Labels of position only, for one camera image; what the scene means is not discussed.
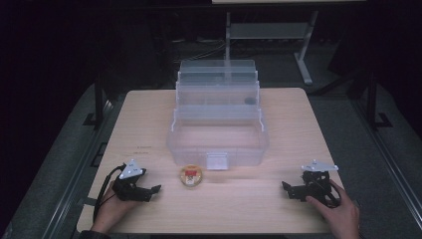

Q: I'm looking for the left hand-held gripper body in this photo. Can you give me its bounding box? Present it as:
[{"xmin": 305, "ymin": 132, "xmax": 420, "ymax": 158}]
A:
[{"xmin": 111, "ymin": 158, "xmax": 154, "ymax": 203}]

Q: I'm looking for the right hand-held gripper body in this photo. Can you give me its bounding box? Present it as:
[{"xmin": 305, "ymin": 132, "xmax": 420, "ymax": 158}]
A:
[{"xmin": 288, "ymin": 158, "xmax": 342, "ymax": 209}]

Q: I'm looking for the round yellow red-label container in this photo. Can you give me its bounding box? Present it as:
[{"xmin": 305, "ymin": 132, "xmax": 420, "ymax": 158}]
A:
[{"xmin": 179, "ymin": 164, "xmax": 204, "ymax": 188}]

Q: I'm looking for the clear plastic tiered storage box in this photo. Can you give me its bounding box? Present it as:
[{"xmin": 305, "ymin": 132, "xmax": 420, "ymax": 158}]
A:
[{"xmin": 166, "ymin": 59, "xmax": 271, "ymax": 171}]

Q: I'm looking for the person's left hand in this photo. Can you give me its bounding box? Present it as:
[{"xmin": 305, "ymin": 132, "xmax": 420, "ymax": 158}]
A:
[{"xmin": 90, "ymin": 180, "xmax": 144, "ymax": 235}]

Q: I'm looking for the person's right hand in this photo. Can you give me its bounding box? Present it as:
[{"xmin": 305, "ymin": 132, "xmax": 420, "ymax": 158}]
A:
[{"xmin": 305, "ymin": 188, "xmax": 361, "ymax": 239}]

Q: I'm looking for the grey metal stand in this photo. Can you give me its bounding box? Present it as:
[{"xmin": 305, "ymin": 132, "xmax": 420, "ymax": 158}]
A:
[{"xmin": 224, "ymin": 10, "xmax": 319, "ymax": 86}]

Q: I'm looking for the black metal post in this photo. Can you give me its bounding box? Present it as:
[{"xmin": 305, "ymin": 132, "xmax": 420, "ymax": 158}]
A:
[
  {"xmin": 364, "ymin": 74, "xmax": 394, "ymax": 129},
  {"xmin": 83, "ymin": 71, "xmax": 108, "ymax": 128}
]

